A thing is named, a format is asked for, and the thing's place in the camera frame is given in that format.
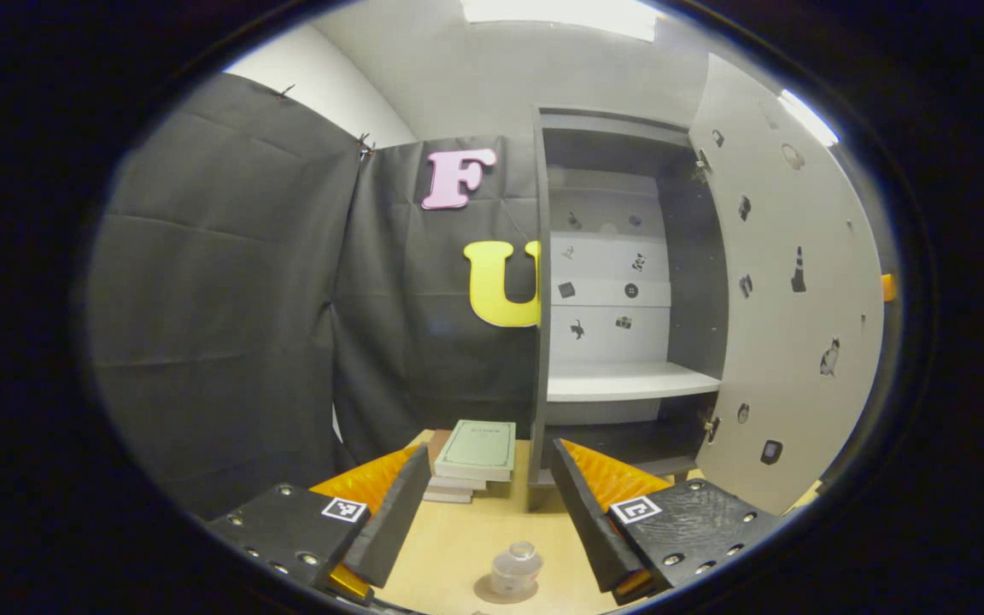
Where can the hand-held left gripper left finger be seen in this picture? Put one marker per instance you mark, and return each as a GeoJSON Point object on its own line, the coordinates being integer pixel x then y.
{"type": "Point", "coordinates": [389, 521]}

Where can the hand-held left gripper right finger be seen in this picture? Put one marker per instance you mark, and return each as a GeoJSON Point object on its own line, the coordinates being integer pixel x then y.
{"type": "Point", "coordinates": [592, 521]}

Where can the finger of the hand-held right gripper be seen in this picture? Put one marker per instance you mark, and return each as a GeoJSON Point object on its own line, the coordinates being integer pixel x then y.
{"type": "Point", "coordinates": [888, 287]}

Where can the clear plastic bottle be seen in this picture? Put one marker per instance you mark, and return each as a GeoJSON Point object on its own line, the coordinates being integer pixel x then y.
{"type": "Point", "coordinates": [516, 568]}

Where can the grey cabinet door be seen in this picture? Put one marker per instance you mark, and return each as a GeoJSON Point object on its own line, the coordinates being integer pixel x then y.
{"type": "Point", "coordinates": [791, 376]}

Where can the white cabinet shelf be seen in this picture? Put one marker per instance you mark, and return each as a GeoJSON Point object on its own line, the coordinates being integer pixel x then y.
{"type": "Point", "coordinates": [620, 382]}

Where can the dark grey cabinet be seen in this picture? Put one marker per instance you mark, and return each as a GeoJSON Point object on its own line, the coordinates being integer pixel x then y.
{"type": "Point", "coordinates": [697, 273]}

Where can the white book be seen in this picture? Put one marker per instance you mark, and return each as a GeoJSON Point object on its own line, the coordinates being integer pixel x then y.
{"type": "Point", "coordinates": [445, 496]}
{"type": "Point", "coordinates": [458, 483]}

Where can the green book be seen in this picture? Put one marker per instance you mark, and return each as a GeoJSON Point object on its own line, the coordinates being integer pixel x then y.
{"type": "Point", "coordinates": [479, 448]}

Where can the black backdrop cloth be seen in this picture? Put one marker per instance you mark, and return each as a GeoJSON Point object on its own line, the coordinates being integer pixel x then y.
{"type": "Point", "coordinates": [227, 299]}

